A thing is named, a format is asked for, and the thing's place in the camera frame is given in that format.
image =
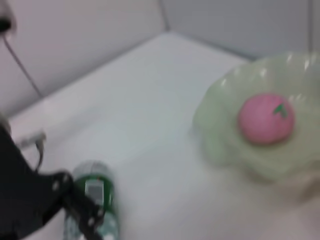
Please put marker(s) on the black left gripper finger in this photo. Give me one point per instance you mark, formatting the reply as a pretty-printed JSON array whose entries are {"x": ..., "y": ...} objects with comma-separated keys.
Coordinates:
[{"x": 85, "y": 212}]

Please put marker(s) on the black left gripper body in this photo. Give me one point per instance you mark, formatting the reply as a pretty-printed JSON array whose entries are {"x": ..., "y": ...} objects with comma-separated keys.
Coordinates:
[{"x": 22, "y": 200}]

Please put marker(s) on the clear green-label water bottle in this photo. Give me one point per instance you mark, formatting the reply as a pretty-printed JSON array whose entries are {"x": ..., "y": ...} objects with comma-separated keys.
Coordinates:
[{"x": 107, "y": 185}]

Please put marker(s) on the pink toy peach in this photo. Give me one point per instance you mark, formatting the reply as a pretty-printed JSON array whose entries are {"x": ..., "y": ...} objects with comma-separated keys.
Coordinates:
[{"x": 262, "y": 120}]

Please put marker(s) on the pale green wavy fruit bowl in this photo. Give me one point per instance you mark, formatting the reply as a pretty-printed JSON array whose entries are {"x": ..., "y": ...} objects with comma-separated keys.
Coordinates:
[{"x": 225, "y": 105}]

